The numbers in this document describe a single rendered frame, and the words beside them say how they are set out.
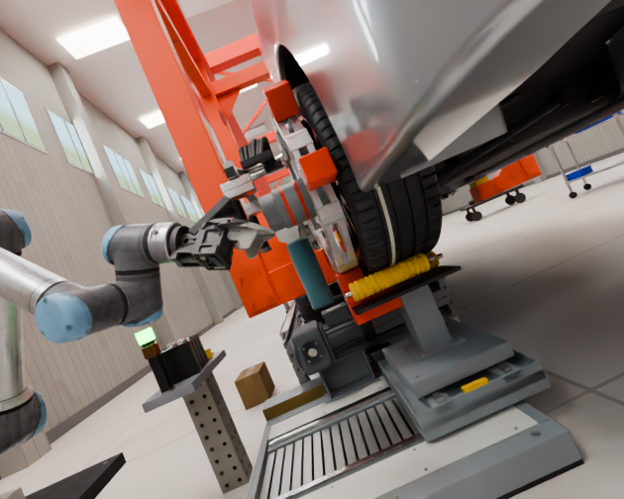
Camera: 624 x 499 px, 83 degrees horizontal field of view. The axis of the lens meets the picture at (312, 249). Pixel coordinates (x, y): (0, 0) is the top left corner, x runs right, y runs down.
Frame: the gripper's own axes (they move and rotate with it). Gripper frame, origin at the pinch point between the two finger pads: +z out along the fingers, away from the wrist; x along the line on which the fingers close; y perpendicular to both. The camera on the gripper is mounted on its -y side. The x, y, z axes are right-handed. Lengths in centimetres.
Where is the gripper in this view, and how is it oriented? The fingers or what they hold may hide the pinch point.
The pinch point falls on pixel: (268, 231)
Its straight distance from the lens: 72.7
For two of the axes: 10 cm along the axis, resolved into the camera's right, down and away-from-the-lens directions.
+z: 9.7, -0.3, -2.4
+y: -1.0, 8.6, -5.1
